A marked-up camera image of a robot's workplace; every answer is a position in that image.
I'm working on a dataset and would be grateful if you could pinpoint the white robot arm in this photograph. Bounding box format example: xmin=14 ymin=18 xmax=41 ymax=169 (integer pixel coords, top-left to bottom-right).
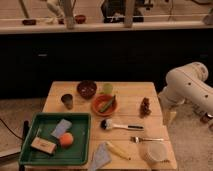
xmin=158 ymin=62 xmax=213 ymax=125

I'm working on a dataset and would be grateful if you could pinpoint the green cucumber toy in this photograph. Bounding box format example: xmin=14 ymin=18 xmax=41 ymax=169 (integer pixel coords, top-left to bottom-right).
xmin=99 ymin=95 xmax=116 ymax=113

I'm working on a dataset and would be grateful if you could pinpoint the green plastic cup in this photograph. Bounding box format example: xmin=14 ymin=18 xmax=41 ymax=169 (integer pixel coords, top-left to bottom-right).
xmin=102 ymin=83 xmax=113 ymax=94

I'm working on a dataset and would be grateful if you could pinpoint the grey sponge in tray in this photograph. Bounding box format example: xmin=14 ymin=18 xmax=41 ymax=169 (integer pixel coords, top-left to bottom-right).
xmin=51 ymin=119 xmax=72 ymax=138

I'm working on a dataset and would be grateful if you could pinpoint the dark grey cup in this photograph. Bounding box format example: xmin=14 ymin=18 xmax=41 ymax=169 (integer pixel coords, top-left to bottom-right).
xmin=61 ymin=94 xmax=73 ymax=110

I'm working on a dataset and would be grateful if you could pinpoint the black cable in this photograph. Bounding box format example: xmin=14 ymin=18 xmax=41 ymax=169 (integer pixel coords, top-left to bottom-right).
xmin=0 ymin=117 xmax=24 ymax=141

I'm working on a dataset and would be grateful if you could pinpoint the small red background bowl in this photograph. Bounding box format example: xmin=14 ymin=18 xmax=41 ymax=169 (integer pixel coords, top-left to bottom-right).
xmin=75 ymin=15 xmax=86 ymax=24

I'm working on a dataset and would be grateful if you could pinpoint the dark background dish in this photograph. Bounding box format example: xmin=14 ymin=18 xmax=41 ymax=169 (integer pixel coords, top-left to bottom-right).
xmin=22 ymin=19 xmax=36 ymax=25

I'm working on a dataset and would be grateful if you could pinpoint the yellow banana toy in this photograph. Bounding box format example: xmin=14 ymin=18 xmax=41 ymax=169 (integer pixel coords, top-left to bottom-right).
xmin=106 ymin=141 xmax=131 ymax=160

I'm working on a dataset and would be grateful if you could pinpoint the orange bowl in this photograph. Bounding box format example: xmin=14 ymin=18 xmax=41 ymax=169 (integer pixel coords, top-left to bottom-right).
xmin=91 ymin=94 xmax=117 ymax=117

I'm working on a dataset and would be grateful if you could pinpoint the silver fork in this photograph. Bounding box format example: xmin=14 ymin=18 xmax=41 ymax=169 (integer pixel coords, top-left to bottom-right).
xmin=130 ymin=136 xmax=164 ymax=143

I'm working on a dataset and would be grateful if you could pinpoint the grey cloth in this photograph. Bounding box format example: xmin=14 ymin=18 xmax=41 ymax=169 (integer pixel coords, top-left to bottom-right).
xmin=88 ymin=143 xmax=111 ymax=171

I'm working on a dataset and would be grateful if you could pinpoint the brown pinecone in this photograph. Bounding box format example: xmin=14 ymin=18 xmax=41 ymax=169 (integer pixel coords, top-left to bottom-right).
xmin=140 ymin=97 xmax=151 ymax=117

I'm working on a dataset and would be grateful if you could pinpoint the green plastic tray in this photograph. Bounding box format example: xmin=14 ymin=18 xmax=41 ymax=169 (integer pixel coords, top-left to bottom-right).
xmin=19 ymin=113 xmax=91 ymax=166

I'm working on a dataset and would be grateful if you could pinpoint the orange ball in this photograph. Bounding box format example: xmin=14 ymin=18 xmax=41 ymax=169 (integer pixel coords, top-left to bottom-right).
xmin=59 ymin=133 xmax=74 ymax=148

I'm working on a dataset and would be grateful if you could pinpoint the white-handled dish brush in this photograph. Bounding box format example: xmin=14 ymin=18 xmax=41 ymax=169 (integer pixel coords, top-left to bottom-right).
xmin=100 ymin=119 xmax=144 ymax=131

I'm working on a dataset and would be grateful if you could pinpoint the wooden block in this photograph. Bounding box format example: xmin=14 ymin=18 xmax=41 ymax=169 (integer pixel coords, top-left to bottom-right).
xmin=31 ymin=137 xmax=56 ymax=154

